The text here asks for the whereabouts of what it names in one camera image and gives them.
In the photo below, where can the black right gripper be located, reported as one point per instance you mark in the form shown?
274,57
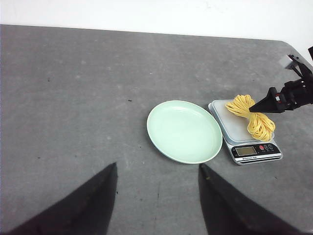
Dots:
293,95

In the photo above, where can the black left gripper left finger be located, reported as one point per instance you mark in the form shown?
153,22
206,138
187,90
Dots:
85,211

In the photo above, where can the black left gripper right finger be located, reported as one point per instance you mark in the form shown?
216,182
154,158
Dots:
227,211

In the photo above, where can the yellow vermicelli noodle bundle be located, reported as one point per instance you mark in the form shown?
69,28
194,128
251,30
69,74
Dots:
259,125

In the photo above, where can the silver digital kitchen scale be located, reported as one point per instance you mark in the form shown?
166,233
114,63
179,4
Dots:
243,148

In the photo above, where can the light green round plate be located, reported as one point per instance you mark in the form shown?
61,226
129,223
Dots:
184,132

